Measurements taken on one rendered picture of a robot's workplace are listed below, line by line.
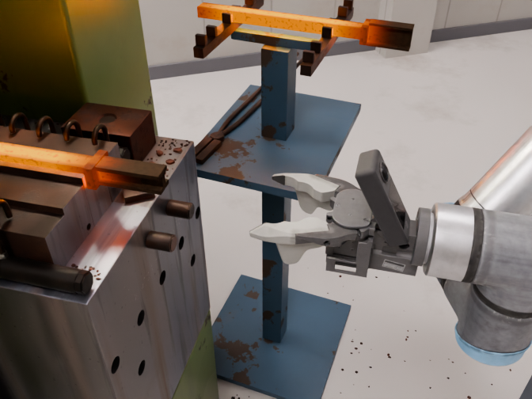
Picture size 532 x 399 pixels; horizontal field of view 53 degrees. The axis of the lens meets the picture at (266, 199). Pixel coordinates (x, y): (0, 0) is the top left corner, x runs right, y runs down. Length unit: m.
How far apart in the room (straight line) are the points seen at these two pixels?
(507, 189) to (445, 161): 1.85
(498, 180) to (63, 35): 0.71
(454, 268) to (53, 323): 0.50
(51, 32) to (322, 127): 0.62
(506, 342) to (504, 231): 0.16
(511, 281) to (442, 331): 1.22
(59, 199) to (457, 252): 0.49
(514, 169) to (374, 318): 1.15
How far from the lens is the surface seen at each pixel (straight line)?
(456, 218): 0.65
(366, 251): 0.66
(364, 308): 1.88
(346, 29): 1.09
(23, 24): 1.01
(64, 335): 0.78
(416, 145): 2.71
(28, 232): 0.72
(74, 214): 0.75
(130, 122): 0.90
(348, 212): 0.65
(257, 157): 1.17
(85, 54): 1.01
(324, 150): 1.20
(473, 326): 0.75
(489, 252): 0.65
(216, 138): 1.21
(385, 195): 0.61
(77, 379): 0.86
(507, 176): 0.79
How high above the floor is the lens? 1.42
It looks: 39 degrees down
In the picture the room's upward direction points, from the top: straight up
